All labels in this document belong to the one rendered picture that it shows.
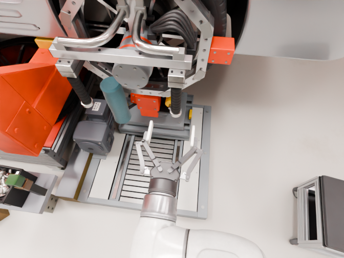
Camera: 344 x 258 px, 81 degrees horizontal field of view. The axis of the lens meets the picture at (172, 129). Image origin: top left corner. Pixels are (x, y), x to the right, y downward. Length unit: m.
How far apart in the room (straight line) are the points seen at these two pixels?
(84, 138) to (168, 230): 0.82
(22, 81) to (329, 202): 1.48
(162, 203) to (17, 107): 0.69
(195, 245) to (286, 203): 1.15
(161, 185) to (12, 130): 0.63
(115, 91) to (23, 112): 0.36
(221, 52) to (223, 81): 1.15
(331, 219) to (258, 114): 0.90
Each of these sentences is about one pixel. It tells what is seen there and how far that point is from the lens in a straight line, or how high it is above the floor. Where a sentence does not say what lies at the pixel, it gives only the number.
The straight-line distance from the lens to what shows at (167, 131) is 1.41.
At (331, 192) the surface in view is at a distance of 1.33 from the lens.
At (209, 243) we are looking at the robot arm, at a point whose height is 0.90.
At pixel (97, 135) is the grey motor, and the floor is 0.41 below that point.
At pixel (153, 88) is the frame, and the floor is 0.62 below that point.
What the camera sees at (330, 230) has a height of 0.34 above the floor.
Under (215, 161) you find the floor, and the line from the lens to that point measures 1.50.
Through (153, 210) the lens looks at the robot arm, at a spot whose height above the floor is 0.87.
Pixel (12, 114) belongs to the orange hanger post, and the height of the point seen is 0.75.
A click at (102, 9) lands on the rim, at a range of 1.14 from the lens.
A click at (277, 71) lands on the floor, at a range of 2.22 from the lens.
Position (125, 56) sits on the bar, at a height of 0.98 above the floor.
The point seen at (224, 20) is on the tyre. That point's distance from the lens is 0.85.
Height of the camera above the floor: 1.37
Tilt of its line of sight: 60 degrees down
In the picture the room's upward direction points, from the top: straight up
